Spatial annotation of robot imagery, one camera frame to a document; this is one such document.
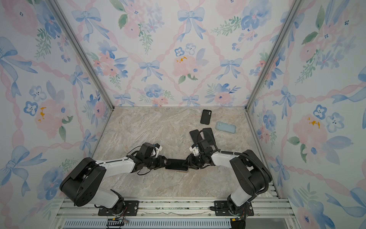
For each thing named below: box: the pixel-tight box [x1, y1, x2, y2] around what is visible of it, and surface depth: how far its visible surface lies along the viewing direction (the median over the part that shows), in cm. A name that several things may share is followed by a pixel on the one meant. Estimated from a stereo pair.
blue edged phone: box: [189, 129, 203, 145], surface depth 106 cm
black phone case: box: [200, 109, 212, 125], surface depth 117 cm
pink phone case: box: [165, 158, 190, 172], surface depth 88 cm
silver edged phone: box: [165, 158, 189, 172], surface depth 88 cm
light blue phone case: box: [215, 121, 237, 134], surface depth 110 cm
